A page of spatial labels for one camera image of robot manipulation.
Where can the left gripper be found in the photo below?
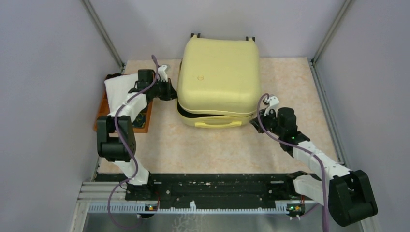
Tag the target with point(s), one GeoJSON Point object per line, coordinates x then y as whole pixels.
{"type": "Point", "coordinates": [171, 93]}

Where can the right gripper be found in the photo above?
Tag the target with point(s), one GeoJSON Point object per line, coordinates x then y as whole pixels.
{"type": "Point", "coordinates": [255, 123]}

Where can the yellow hard-shell suitcase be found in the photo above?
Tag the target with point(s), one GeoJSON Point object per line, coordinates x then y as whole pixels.
{"type": "Point", "coordinates": [219, 82]}

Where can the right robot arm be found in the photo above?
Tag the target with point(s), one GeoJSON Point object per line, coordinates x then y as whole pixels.
{"type": "Point", "coordinates": [346, 195]}

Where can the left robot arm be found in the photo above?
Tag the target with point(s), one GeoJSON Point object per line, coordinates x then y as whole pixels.
{"type": "Point", "coordinates": [115, 136]}

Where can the dark round patterned item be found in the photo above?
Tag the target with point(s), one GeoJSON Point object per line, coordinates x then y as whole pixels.
{"type": "Point", "coordinates": [140, 121]}

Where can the white folded cloth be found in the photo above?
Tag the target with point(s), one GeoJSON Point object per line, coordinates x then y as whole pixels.
{"type": "Point", "coordinates": [117, 92]}

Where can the brown wooden tray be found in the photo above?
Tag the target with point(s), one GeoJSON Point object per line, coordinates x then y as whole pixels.
{"type": "Point", "coordinates": [104, 107]}

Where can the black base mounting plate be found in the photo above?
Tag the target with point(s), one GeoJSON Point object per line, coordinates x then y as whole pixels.
{"type": "Point", "coordinates": [207, 193]}

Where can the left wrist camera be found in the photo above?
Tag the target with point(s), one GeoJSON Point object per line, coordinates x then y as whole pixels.
{"type": "Point", "coordinates": [163, 72]}

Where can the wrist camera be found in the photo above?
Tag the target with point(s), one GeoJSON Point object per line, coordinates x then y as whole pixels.
{"type": "Point", "coordinates": [163, 72]}
{"type": "Point", "coordinates": [271, 102]}

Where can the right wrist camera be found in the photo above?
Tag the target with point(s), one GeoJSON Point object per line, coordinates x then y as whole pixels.
{"type": "Point", "coordinates": [271, 102]}

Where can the right corner aluminium post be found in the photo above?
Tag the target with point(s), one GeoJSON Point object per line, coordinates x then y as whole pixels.
{"type": "Point", "coordinates": [347, 4]}

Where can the corner aluminium post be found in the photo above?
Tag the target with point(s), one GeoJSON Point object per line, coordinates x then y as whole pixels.
{"type": "Point", "coordinates": [347, 4]}
{"type": "Point", "coordinates": [101, 30]}

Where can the left corner aluminium post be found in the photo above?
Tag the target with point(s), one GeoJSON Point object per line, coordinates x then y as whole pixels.
{"type": "Point", "coordinates": [101, 30]}

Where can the aluminium rail frame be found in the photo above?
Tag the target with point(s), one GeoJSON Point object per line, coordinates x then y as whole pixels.
{"type": "Point", "coordinates": [346, 196]}

